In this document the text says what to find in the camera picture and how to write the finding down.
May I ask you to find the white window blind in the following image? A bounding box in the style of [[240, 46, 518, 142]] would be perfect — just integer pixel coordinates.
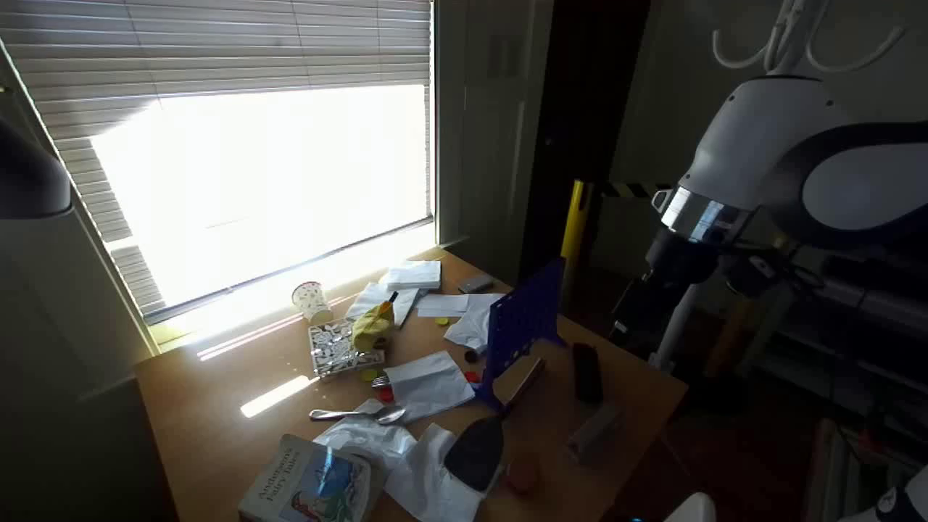
[[0, 0, 438, 323]]

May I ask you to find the white rounded object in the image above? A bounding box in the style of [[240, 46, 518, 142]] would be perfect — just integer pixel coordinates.
[[663, 491, 718, 522], [837, 461, 928, 522]]

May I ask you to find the black triangular object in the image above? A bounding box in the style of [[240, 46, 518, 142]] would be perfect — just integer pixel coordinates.
[[440, 411, 508, 496]]

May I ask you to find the dark equipment shelf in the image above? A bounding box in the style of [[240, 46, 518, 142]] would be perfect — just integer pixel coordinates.
[[750, 230, 928, 442]]

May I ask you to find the clear plastic cup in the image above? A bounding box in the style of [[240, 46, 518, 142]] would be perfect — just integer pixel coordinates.
[[291, 280, 333, 326]]

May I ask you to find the brown rectangular block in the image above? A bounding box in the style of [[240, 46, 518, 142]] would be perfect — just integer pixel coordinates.
[[569, 403, 623, 464]]

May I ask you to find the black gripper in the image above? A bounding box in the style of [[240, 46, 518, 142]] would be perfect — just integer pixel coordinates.
[[605, 230, 724, 349]]

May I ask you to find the metal spoon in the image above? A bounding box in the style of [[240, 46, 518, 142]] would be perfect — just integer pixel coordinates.
[[308, 397, 415, 429]]

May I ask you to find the black rectangular device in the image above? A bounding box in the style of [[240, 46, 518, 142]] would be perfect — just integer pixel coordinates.
[[572, 339, 608, 410]]

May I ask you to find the white paper sheet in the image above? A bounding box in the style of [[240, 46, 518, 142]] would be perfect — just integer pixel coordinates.
[[415, 290, 475, 323], [443, 290, 508, 355], [343, 280, 424, 330]]

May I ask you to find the blue connect four board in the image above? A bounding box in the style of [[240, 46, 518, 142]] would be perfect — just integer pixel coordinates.
[[473, 255, 569, 414]]

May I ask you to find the white envelope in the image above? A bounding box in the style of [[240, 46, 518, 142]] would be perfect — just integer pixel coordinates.
[[379, 349, 479, 427]]

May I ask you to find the black desk lamp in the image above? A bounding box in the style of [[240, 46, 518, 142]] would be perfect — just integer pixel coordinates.
[[0, 113, 77, 222]]

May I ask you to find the white panelled door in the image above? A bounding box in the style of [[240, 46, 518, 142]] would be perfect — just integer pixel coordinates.
[[434, 0, 556, 284]]

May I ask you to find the tan flat bar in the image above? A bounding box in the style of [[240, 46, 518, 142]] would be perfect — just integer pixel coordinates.
[[496, 352, 549, 410]]

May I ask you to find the yellow pole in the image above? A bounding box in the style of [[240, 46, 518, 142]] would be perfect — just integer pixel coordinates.
[[556, 177, 595, 275], [702, 297, 759, 382]]

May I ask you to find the white booklet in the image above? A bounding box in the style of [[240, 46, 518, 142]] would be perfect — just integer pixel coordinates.
[[382, 259, 446, 293]]

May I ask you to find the silver patterned packet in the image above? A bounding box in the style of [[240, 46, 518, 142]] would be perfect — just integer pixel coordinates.
[[304, 319, 388, 380]]

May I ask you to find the yellow banana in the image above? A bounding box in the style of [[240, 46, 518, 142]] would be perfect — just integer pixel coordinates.
[[349, 290, 404, 355]]

